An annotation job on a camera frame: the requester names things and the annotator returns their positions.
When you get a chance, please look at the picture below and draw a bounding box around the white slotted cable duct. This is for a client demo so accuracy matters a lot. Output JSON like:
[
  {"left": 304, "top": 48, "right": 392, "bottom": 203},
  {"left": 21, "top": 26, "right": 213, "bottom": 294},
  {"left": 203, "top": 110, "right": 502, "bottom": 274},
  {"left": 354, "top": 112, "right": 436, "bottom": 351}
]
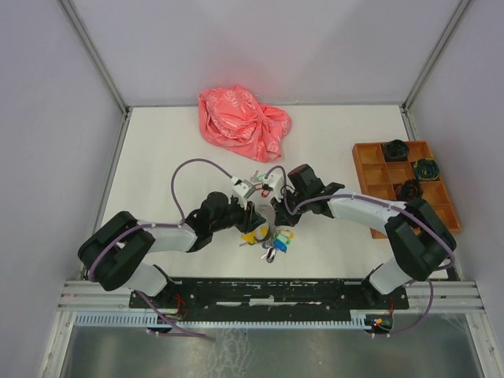
[{"left": 74, "top": 310, "right": 377, "bottom": 328}]

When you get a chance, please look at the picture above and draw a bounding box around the crumpled pink cloth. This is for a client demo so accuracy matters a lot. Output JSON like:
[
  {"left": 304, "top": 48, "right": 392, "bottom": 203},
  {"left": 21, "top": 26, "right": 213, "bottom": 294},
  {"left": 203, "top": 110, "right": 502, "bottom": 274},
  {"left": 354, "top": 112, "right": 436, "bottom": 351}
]
[{"left": 198, "top": 85, "right": 292, "bottom": 163}]

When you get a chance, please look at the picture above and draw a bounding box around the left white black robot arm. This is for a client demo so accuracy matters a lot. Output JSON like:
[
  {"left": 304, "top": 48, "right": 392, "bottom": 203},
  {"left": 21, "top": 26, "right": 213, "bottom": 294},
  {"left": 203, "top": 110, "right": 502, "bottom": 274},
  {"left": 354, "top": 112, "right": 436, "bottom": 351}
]
[{"left": 77, "top": 191, "right": 268, "bottom": 307}]

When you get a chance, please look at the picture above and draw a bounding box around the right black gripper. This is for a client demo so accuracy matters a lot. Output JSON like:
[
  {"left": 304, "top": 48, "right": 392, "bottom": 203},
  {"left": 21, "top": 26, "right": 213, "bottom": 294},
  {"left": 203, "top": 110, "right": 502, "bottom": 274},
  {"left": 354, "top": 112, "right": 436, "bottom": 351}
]
[{"left": 270, "top": 187, "right": 309, "bottom": 227}]

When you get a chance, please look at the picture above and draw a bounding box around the large metal keyring with keys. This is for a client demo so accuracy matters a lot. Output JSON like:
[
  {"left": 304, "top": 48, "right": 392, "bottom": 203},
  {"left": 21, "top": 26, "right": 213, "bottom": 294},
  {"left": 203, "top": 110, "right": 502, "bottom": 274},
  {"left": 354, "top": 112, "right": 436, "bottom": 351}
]
[{"left": 239, "top": 205, "right": 295, "bottom": 263}]

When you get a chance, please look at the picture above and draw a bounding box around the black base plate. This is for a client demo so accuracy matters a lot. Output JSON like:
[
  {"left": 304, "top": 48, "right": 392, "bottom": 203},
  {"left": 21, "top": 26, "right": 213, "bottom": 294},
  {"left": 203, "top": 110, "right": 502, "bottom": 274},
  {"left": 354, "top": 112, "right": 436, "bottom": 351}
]
[{"left": 152, "top": 278, "right": 409, "bottom": 322}]

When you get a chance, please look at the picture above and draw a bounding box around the wooden compartment tray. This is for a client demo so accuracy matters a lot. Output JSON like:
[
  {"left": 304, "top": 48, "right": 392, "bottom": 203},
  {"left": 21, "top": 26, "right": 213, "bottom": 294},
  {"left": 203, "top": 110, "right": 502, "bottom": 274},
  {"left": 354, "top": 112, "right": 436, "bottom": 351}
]
[{"left": 352, "top": 139, "right": 461, "bottom": 234}]

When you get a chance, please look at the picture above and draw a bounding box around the green tag key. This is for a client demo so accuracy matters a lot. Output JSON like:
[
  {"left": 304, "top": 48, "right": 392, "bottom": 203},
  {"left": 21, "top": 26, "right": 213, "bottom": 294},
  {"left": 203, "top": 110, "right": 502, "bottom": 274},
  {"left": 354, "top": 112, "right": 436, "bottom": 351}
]
[{"left": 250, "top": 170, "right": 265, "bottom": 183}]

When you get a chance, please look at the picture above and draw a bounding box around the green black coiled item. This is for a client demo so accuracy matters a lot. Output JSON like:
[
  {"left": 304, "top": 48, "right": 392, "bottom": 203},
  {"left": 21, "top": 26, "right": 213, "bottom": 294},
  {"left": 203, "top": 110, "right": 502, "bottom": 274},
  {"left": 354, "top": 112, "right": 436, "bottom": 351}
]
[{"left": 412, "top": 158, "right": 440, "bottom": 182}]

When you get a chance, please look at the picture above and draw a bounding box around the black coiled item top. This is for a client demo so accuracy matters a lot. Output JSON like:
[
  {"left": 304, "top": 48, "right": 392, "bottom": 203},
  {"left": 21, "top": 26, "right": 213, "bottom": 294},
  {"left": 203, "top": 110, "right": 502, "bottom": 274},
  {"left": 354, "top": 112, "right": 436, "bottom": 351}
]
[{"left": 381, "top": 139, "right": 410, "bottom": 162}]

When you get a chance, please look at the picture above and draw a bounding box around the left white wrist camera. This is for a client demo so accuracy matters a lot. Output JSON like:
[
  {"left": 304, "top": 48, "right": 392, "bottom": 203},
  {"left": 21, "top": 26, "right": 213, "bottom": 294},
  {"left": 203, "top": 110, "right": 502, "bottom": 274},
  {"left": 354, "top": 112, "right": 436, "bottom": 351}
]
[{"left": 231, "top": 176, "right": 256, "bottom": 209}]

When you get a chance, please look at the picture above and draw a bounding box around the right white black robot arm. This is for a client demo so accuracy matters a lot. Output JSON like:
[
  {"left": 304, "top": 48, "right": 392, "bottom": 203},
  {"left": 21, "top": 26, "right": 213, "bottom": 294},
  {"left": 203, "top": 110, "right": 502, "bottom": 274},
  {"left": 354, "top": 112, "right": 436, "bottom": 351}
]
[{"left": 263, "top": 164, "right": 457, "bottom": 308}]

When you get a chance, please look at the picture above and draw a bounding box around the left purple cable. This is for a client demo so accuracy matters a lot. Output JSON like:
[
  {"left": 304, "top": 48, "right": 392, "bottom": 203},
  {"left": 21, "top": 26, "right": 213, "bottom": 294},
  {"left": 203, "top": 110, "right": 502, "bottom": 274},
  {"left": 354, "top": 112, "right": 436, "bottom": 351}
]
[{"left": 87, "top": 158, "right": 241, "bottom": 339}]

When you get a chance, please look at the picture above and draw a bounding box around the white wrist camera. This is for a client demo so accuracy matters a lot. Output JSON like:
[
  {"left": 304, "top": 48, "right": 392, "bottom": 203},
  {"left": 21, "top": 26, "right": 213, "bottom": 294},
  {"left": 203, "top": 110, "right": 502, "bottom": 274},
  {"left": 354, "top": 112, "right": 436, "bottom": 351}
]
[
  {"left": 231, "top": 176, "right": 256, "bottom": 209},
  {"left": 262, "top": 172, "right": 284, "bottom": 198}
]

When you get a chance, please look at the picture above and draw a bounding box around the black coiled item lower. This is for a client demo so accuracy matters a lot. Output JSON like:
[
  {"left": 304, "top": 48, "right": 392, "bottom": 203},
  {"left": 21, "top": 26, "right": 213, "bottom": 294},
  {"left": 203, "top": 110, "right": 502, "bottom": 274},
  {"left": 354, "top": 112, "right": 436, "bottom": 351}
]
[{"left": 395, "top": 179, "right": 423, "bottom": 202}]

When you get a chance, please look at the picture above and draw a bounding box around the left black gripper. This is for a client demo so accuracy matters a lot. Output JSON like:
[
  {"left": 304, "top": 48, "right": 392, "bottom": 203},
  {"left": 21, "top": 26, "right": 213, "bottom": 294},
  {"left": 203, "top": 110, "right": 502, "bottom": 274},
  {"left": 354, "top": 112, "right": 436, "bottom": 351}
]
[{"left": 210, "top": 196, "right": 266, "bottom": 234}]

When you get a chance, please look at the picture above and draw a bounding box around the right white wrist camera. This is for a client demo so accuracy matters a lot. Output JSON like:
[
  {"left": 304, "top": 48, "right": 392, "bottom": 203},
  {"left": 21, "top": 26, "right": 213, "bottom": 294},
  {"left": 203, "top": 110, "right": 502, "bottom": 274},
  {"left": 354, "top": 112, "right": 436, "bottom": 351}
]
[{"left": 262, "top": 172, "right": 284, "bottom": 198}]

